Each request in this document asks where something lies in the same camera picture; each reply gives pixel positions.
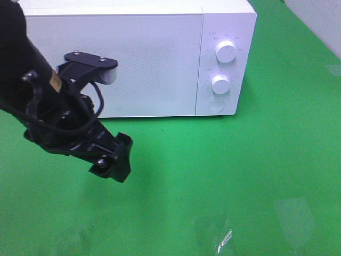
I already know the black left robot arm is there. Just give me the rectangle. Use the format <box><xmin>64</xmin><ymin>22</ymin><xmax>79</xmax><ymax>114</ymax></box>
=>
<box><xmin>1</xmin><ymin>1</ymin><xmax>133</xmax><ymax>182</ymax></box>

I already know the white microwave knob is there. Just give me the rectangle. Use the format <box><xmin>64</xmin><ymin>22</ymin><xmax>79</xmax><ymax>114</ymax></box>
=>
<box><xmin>212</xmin><ymin>75</ymin><xmax>231</xmax><ymax>94</ymax></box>
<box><xmin>215</xmin><ymin>39</ymin><xmax>237</xmax><ymax>63</ymax></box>

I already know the round white door-release button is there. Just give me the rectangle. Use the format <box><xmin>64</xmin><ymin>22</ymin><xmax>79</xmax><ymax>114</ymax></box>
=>
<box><xmin>208</xmin><ymin>100</ymin><xmax>224</xmax><ymax>113</ymax></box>

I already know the white microwave oven body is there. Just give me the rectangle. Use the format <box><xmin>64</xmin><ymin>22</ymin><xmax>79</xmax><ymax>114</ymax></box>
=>
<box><xmin>20</xmin><ymin>1</ymin><xmax>257</xmax><ymax>116</ymax></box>

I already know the white microwave door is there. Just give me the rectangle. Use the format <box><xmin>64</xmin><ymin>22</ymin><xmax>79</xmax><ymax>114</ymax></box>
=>
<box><xmin>26</xmin><ymin>14</ymin><xmax>202</xmax><ymax>117</ymax></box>

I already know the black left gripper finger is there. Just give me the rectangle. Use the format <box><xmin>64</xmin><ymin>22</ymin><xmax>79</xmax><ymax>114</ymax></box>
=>
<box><xmin>90</xmin><ymin>133</ymin><xmax>133</xmax><ymax>183</ymax></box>

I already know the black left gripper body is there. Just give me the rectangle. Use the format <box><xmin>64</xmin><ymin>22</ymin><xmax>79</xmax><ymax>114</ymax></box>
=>
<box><xmin>23</xmin><ymin>79</ymin><xmax>118</xmax><ymax>161</ymax></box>

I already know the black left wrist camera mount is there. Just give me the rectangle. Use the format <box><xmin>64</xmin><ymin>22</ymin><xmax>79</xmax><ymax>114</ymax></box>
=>
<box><xmin>58</xmin><ymin>51</ymin><xmax>118</xmax><ymax>91</ymax></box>

